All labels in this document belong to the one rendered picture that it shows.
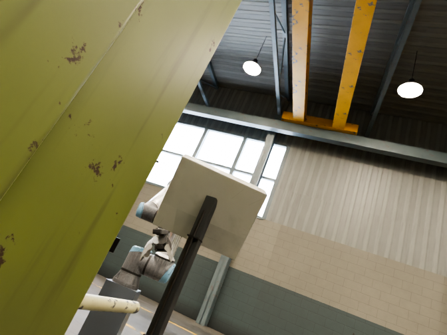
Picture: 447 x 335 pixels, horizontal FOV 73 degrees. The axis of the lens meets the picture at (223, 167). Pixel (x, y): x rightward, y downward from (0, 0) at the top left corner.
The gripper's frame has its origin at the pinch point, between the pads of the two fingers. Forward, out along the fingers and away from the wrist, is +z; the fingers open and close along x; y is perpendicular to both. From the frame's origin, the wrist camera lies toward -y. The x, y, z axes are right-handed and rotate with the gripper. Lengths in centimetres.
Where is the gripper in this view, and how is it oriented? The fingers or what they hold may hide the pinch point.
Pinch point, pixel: (154, 260)
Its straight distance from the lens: 151.8
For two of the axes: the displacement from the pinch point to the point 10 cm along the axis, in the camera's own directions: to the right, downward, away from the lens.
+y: 0.7, 6.9, 7.2
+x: -9.9, -0.1, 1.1
